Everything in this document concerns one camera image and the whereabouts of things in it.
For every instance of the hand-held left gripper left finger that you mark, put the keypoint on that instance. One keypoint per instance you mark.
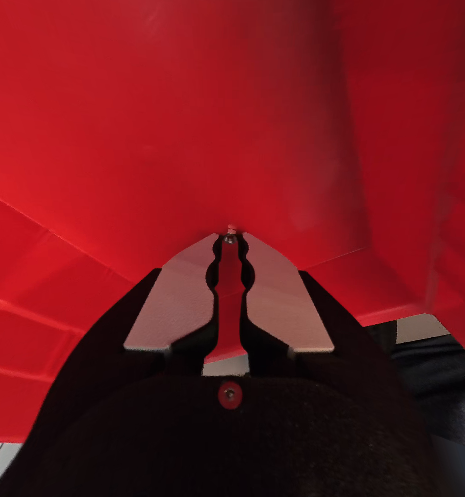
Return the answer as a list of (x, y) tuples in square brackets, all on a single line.
[(174, 311)]

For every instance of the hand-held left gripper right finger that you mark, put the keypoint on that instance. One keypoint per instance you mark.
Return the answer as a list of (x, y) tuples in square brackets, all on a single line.
[(288, 311)]

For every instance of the small metal nut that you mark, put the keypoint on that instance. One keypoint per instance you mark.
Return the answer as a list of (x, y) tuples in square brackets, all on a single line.
[(226, 235)]

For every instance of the red plastic bin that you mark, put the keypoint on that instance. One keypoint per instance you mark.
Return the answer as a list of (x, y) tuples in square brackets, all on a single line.
[(178, 116)]

